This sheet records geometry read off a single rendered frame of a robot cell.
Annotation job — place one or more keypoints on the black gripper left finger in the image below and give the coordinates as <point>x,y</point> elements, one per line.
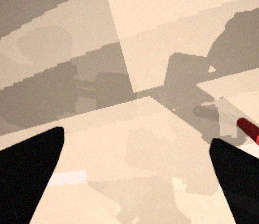
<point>25,170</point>

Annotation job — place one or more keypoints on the dark red peg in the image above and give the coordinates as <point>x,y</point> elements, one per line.
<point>249,128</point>

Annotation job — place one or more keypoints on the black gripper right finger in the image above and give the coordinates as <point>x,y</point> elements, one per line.
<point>238,175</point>

